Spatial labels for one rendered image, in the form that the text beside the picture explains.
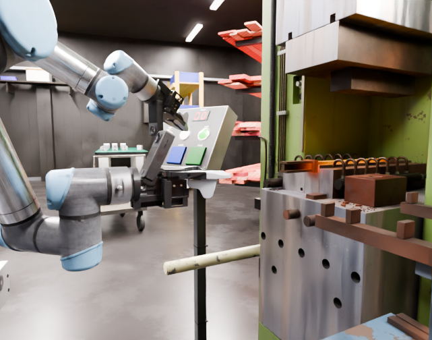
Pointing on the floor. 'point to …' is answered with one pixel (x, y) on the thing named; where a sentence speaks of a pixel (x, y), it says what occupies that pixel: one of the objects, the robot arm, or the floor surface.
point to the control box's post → (199, 268)
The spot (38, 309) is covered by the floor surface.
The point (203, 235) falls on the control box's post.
